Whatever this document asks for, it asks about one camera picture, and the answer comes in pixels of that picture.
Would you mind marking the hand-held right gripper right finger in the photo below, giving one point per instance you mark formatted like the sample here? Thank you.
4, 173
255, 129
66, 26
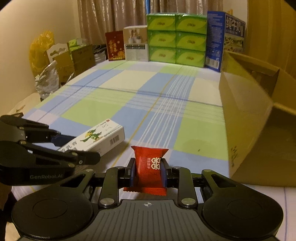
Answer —
164, 172

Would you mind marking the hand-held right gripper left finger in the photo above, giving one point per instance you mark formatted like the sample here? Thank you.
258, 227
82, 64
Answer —
133, 172

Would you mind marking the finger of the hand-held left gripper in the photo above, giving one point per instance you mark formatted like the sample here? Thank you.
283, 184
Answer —
63, 141
87, 158

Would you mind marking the red candy packet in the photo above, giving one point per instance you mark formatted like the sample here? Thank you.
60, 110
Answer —
149, 166

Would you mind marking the white parrot print medicine box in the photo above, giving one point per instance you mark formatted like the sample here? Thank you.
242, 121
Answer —
99, 136

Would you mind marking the brown cardboard box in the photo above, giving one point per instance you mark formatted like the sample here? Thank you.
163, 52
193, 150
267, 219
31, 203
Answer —
249, 129

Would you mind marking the checked cloth desktop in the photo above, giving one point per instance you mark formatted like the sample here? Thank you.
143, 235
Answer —
150, 111

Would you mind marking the crumpled silver foil bag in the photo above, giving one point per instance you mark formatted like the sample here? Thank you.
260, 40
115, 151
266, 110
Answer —
47, 81

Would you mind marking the dark brown paper bag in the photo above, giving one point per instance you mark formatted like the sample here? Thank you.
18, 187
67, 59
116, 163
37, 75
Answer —
83, 60

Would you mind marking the yellow plastic bag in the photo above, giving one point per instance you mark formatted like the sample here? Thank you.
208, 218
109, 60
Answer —
40, 53

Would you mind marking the grey striped bag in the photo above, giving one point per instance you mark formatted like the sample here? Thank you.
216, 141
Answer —
100, 54

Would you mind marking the green boxes in bag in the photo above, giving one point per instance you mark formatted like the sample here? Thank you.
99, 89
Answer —
75, 44

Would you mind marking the red gift card box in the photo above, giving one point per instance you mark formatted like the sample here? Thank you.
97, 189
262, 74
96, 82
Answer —
115, 46

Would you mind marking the white photo print box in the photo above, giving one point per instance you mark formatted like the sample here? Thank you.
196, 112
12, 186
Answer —
136, 44

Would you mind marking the beige curtain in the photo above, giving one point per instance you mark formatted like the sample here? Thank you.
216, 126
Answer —
111, 16

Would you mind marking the stack of green tissue boxes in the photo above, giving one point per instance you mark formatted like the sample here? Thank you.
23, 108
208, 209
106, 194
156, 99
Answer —
175, 39

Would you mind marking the blue milk carton case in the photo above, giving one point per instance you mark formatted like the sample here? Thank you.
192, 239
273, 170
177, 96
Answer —
215, 39

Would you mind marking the yellow wood panel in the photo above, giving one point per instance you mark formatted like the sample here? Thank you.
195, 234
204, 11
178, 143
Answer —
270, 30

